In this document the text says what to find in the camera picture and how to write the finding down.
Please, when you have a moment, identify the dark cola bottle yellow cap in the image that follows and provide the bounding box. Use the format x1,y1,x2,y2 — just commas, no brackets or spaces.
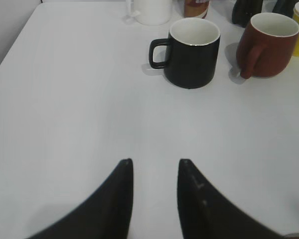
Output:
231,0,263,27

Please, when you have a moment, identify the red mug white inside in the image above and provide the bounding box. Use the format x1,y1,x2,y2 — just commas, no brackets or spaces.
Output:
236,12,299,79

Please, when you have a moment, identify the black mug white inside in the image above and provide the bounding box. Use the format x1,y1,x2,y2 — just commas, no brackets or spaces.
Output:
149,17,221,89

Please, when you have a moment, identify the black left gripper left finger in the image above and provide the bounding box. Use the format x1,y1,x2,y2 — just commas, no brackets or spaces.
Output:
32,158,134,239

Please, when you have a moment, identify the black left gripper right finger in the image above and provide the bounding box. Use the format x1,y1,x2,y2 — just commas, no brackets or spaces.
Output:
178,159,283,239

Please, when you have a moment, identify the white ceramic mug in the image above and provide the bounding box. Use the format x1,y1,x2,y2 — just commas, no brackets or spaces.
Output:
125,0,172,26

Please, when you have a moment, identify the dark blue-black mug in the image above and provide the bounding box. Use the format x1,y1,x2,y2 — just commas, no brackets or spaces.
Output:
272,0,299,18

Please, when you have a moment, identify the brown Nescafe coffee bottle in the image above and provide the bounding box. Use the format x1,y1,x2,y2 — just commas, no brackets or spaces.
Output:
184,0,209,19

